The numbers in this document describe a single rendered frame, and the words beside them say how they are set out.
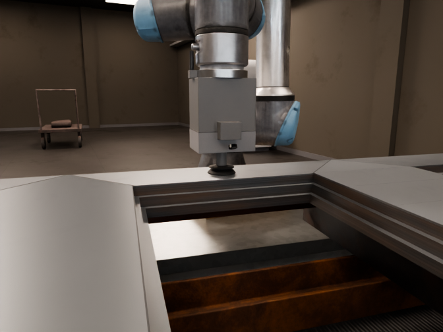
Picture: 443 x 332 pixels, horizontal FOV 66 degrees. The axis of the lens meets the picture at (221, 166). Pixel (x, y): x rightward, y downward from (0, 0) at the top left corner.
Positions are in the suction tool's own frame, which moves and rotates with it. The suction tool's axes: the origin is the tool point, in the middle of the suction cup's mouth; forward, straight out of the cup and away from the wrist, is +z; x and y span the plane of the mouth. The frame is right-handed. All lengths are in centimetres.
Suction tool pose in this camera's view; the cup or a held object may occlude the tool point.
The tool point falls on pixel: (221, 180)
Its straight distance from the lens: 52.4
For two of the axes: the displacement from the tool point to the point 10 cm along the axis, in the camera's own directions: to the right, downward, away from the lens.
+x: -2.8, -1.9, 9.4
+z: 0.0, 9.8, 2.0
